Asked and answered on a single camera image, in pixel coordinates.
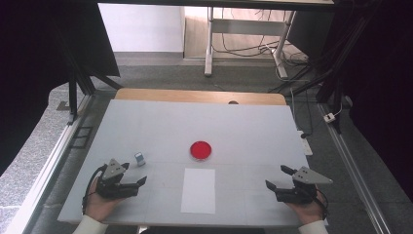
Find white paper sheet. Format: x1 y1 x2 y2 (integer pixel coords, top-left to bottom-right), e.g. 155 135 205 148
179 167 217 215

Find person's right hand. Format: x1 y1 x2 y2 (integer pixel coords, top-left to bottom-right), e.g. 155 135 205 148
284 191 327 226

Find loose cables under desk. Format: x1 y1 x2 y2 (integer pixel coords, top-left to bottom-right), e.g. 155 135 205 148
211 8 310 67

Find white power strip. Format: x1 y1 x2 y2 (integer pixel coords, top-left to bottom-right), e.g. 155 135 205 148
296 130 314 157

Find wooden table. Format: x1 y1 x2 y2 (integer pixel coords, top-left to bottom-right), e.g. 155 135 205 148
114 88 287 106

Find black curtain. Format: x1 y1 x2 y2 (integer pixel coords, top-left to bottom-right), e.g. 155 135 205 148
285 0 413 203
0 0 122 178

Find round red ink dish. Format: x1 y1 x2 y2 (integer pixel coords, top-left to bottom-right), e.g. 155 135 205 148
189 139 213 162

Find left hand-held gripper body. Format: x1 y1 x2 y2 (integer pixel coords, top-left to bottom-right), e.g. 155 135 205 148
94 158 140 200

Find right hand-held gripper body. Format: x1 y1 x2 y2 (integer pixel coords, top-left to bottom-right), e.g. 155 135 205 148
274 166 334 206

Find person's left hand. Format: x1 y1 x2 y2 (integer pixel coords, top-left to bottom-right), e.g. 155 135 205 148
84 177 127 223

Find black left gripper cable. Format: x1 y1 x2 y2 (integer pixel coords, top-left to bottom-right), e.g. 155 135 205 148
81 164 108 215

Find aluminium floor rail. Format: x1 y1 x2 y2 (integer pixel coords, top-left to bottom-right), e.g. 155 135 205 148
316 102 393 234
4 93 95 234

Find black metal stand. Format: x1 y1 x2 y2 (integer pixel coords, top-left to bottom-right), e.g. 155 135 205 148
55 19 124 127

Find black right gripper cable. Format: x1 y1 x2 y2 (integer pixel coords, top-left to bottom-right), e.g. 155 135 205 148
313 190 329 219

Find white metal desk frame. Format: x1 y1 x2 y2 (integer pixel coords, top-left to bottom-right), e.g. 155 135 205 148
204 6 297 80

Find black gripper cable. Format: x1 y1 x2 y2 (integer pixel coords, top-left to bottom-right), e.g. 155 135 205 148
81 164 108 215
313 190 329 219

